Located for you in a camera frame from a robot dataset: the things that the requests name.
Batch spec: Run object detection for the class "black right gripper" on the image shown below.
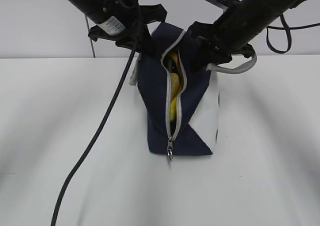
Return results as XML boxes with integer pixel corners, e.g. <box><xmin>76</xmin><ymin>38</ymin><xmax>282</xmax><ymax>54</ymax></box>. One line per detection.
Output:
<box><xmin>187</xmin><ymin>21</ymin><xmax>253</xmax><ymax>73</ymax></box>

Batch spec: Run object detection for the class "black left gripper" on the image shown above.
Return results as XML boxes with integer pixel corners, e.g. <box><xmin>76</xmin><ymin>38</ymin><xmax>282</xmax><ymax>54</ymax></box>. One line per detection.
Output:
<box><xmin>88</xmin><ymin>4</ymin><xmax>167</xmax><ymax>56</ymax></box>

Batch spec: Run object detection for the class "yellow banana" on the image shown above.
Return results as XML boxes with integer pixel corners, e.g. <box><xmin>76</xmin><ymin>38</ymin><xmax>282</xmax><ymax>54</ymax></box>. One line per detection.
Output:
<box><xmin>169</xmin><ymin>52</ymin><xmax>184</xmax><ymax>122</ymax></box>

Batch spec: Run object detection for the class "navy blue lunch bag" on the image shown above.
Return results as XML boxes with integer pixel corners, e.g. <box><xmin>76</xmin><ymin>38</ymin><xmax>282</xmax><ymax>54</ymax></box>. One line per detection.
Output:
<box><xmin>129</xmin><ymin>23</ymin><xmax>220</xmax><ymax>159</ymax></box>

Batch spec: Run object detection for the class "silver zipper pull ring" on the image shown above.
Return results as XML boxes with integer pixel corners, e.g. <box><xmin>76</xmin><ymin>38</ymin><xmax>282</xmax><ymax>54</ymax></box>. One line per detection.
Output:
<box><xmin>166</xmin><ymin>137</ymin><xmax>175</xmax><ymax>163</ymax></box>

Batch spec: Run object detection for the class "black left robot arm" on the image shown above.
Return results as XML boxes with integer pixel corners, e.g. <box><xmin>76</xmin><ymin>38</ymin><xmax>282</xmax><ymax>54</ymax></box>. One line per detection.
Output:
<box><xmin>67</xmin><ymin>0</ymin><xmax>167</xmax><ymax>55</ymax></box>

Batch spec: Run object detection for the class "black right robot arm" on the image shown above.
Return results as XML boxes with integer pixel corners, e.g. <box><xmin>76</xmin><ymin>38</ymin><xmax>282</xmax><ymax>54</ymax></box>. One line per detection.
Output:
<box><xmin>188</xmin><ymin>0</ymin><xmax>308</xmax><ymax>75</ymax></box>

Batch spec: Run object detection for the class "thin black cable loop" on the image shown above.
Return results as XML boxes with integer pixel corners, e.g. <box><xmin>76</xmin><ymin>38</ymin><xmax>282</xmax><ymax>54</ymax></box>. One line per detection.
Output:
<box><xmin>265</xmin><ymin>13</ymin><xmax>320</xmax><ymax>54</ymax></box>

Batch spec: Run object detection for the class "thick black cable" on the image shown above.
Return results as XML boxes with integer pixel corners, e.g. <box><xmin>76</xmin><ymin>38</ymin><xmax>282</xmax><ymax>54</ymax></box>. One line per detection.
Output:
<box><xmin>49</xmin><ymin>0</ymin><xmax>144</xmax><ymax>226</ymax></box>

